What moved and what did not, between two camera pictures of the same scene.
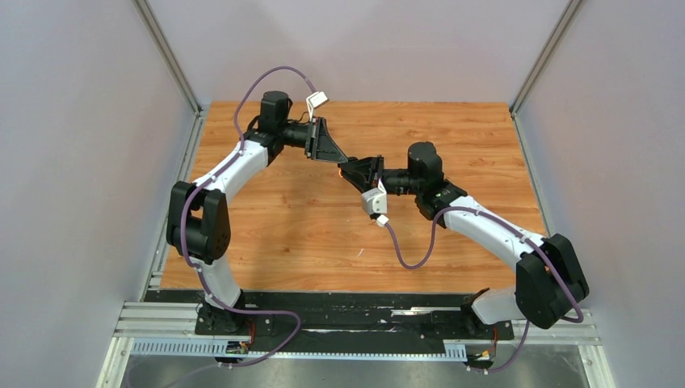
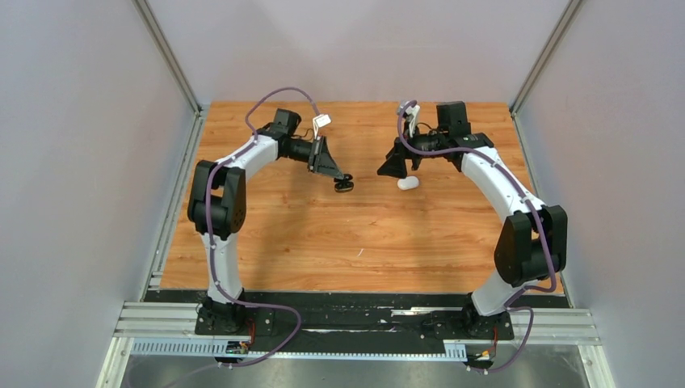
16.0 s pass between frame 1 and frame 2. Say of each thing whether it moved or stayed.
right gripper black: moved
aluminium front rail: stayed
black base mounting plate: stayed
